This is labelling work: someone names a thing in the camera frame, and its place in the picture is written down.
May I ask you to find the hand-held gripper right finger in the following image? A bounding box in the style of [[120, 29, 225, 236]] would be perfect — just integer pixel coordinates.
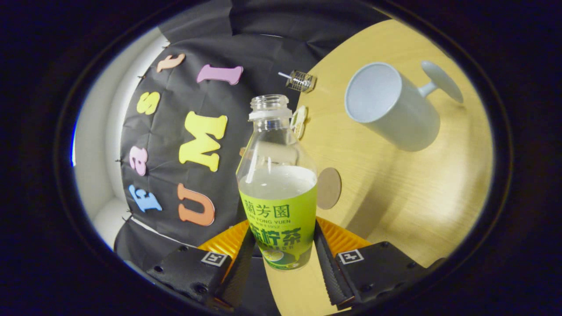
[[313, 216, 446, 310]]

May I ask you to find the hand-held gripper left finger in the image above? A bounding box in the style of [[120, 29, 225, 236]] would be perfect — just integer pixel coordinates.
[[147, 219, 256, 310]]

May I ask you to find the round brown coaster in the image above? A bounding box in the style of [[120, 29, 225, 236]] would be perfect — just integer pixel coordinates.
[[317, 167, 342, 210]]

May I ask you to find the green label juice bottle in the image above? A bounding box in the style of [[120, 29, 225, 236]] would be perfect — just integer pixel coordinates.
[[236, 94, 318, 271]]

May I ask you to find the pale blue cup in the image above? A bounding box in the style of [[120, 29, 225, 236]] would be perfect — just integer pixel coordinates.
[[344, 60, 464, 152]]

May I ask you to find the wooden table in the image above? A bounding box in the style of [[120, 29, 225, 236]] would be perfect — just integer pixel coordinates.
[[263, 18, 494, 316]]

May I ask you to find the black backdrop cloth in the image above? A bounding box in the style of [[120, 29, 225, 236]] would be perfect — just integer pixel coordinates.
[[114, 0, 391, 273]]

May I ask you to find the white divided tray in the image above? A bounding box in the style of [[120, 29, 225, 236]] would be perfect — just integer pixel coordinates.
[[291, 105, 308, 140]]

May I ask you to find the wire mesh holder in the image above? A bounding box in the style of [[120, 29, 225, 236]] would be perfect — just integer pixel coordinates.
[[290, 70, 317, 93]]

